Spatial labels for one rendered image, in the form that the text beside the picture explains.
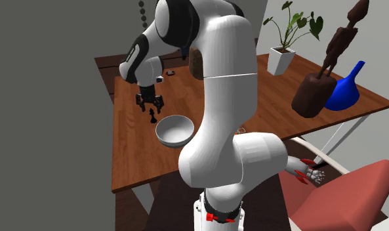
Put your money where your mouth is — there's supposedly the white bowl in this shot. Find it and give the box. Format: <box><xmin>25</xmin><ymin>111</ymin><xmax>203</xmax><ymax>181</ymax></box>
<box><xmin>155</xmin><ymin>114</ymin><xmax>195</xmax><ymax>149</ymax></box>

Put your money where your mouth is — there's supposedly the blue funnel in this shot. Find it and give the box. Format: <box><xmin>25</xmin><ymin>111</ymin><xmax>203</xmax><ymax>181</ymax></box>
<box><xmin>323</xmin><ymin>60</ymin><xmax>366</xmax><ymax>112</ymax></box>

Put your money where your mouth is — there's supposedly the white toy with red fins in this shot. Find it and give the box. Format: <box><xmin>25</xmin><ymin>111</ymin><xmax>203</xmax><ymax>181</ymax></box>
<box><xmin>284</xmin><ymin>156</ymin><xmax>326</xmax><ymax>186</ymax></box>

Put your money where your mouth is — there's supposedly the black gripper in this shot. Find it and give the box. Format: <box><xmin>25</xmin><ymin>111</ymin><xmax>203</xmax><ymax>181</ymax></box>
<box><xmin>135</xmin><ymin>84</ymin><xmax>165</xmax><ymax>115</ymax></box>

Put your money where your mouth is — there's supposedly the dark robot stand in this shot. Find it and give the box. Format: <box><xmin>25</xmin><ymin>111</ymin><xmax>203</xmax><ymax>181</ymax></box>
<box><xmin>143</xmin><ymin>172</ymin><xmax>293</xmax><ymax>231</ymax></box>

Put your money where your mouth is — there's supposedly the red armchair with white frame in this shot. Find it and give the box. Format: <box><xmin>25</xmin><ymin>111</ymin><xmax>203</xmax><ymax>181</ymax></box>
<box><xmin>278</xmin><ymin>136</ymin><xmax>389</xmax><ymax>231</ymax></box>

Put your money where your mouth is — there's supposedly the wooden table with white legs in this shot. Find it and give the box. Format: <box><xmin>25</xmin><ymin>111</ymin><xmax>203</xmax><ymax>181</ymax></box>
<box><xmin>94</xmin><ymin>52</ymin><xmax>389</xmax><ymax>195</ymax></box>

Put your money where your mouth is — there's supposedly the green plant in white pot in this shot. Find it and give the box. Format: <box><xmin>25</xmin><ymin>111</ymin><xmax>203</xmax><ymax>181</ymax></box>
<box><xmin>262</xmin><ymin>0</ymin><xmax>325</xmax><ymax>77</ymax></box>

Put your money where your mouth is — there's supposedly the dark brown figure sculpture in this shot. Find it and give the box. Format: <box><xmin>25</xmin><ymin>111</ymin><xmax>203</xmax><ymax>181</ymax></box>
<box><xmin>291</xmin><ymin>0</ymin><xmax>371</xmax><ymax>119</ymax></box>

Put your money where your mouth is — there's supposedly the brown rounded block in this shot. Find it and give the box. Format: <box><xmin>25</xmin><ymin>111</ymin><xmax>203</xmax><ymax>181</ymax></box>
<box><xmin>188</xmin><ymin>47</ymin><xmax>205</xmax><ymax>81</ymax></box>

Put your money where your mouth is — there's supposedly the dark hanging bead string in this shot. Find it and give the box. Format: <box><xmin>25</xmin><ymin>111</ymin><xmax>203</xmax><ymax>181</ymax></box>
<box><xmin>137</xmin><ymin>0</ymin><xmax>149</xmax><ymax>30</ymax></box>

